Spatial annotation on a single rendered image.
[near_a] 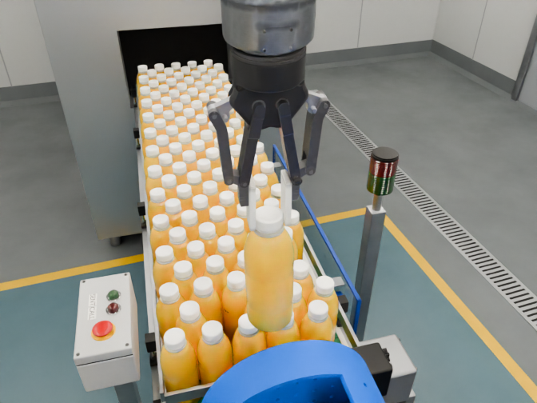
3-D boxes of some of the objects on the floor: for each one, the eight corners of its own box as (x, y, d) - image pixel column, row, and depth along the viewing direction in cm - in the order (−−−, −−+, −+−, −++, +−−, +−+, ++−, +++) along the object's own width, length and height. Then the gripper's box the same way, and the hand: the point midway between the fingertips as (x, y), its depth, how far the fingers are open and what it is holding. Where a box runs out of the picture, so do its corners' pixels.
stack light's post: (336, 446, 181) (371, 214, 117) (332, 436, 184) (365, 205, 120) (345, 444, 182) (387, 212, 118) (341, 433, 185) (379, 202, 121)
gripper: (185, 63, 43) (207, 250, 58) (362, 49, 45) (339, 232, 60) (180, 33, 49) (201, 211, 64) (338, 22, 51) (322, 196, 66)
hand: (268, 201), depth 60 cm, fingers closed on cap, 4 cm apart
